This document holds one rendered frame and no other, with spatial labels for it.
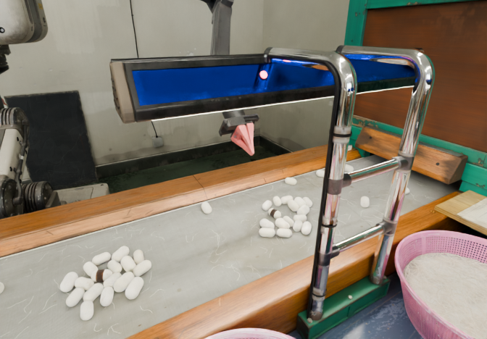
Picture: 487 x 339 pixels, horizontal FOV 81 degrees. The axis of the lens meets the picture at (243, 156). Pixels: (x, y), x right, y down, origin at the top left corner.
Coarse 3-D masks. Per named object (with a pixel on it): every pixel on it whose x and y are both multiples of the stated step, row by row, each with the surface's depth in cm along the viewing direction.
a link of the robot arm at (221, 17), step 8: (224, 0) 96; (232, 0) 97; (216, 8) 98; (224, 8) 97; (216, 16) 95; (224, 16) 96; (216, 24) 92; (224, 24) 93; (216, 32) 90; (224, 32) 91; (216, 40) 87; (224, 40) 89; (216, 48) 85; (224, 48) 87
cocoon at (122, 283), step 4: (128, 272) 49; (124, 276) 48; (128, 276) 49; (132, 276) 49; (116, 280) 48; (120, 280) 48; (124, 280) 48; (128, 280) 48; (116, 284) 47; (120, 284) 47; (124, 284) 48; (128, 284) 48; (116, 288) 47; (120, 288) 47; (124, 288) 48
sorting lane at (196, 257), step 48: (240, 192) 78; (288, 192) 78; (384, 192) 78; (432, 192) 78; (96, 240) 60; (144, 240) 60; (192, 240) 60; (240, 240) 60; (288, 240) 60; (336, 240) 60; (48, 288) 49; (144, 288) 49; (192, 288) 49; (0, 336) 41; (48, 336) 41; (96, 336) 41
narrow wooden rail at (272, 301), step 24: (456, 192) 73; (408, 216) 64; (432, 216) 64; (312, 264) 50; (336, 264) 50; (360, 264) 52; (240, 288) 46; (264, 288) 46; (288, 288) 46; (336, 288) 51; (192, 312) 42; (216, 312) 42; (240, 312) 42; (264, 312) 43; (288, 312) 46; (144, 336) 38; (168, 336) 38; (192, 336) 38
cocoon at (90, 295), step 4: (96, 284) 47; (100, 284) 47; (92, 288) 46; (96, 288) 47; (100, 288) 47; (88, 292) 46; (92, 292) 46; (96, 292) 46; (100, 292) 47; (84, 296) 45; (88, 296) 45; (92, 296) 46; (96, 296) 46; (84, 300) 45; (88, 300) 45; (92, 300) 46
